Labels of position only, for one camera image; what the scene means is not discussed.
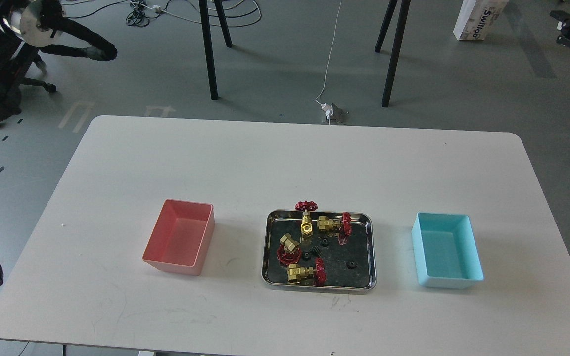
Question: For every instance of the white cardboard box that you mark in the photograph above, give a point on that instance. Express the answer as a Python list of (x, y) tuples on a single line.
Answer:
[(476, 18)]

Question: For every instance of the brass valve top red handle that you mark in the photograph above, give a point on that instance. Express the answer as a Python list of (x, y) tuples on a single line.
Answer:
[(306, 226)]

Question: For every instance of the brass valve bottom red handle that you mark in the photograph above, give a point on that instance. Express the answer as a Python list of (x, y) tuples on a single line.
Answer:
[(297, 273)]

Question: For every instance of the stainless steel tray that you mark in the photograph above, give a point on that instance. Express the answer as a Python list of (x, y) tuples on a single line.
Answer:
[(358, 247)]

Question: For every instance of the brass valve red handle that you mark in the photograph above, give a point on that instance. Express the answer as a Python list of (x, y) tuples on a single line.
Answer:
[(327, 224), (288, 251), (306, 226), (297, 273)]

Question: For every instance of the grey floor power socket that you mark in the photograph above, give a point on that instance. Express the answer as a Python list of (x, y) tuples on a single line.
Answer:
[(333, 114)]

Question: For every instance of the black table leg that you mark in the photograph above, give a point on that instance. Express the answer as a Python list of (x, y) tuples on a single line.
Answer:
[(207, 40), (397, 43)]

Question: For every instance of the blue plastic box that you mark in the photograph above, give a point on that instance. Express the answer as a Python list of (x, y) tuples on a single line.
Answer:
[(445, 251)]

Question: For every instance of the black table leg left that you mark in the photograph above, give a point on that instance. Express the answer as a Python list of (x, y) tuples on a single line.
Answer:
[(207, 40)]

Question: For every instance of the black office chair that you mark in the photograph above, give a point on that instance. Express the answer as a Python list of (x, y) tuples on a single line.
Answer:
[(32, 74)]

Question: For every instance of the black table leg right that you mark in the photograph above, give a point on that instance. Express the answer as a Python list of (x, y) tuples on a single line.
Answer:
[(397, 43)]

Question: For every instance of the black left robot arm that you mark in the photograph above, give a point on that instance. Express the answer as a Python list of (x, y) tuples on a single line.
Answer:
[(28, 27)]

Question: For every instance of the pink plastic box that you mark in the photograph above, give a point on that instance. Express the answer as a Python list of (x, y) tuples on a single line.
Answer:
[(181, 237)]

